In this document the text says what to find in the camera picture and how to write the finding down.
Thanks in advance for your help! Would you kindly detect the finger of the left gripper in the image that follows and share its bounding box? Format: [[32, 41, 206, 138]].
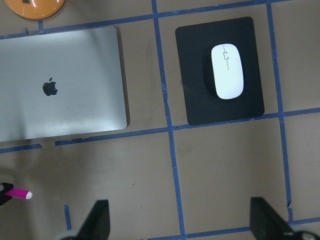
[[0, 182, 14, 206]]

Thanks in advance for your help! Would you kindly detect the grey closed laptop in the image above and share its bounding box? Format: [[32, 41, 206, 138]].
[[0, 26, 128, 142]]

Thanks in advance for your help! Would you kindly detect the black mousepad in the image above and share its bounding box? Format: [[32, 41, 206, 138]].
[[175, 16, 265, 126]]

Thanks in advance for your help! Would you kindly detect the pink highlighter pen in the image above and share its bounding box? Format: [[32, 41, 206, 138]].
[[6, 188, 33, 200]]

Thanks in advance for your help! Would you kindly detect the white computer mouse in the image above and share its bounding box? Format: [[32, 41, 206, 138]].
[[211, 43, 244, 100]]

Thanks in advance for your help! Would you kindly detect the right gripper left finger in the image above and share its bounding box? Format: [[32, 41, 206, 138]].
[[76, 199, 110, 240]]

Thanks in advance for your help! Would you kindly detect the orange desk lamp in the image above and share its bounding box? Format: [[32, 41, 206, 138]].
[[4, 0, 66, 20]]

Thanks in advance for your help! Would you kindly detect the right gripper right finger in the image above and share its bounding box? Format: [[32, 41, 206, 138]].
[[249, 197, 296, 240]]

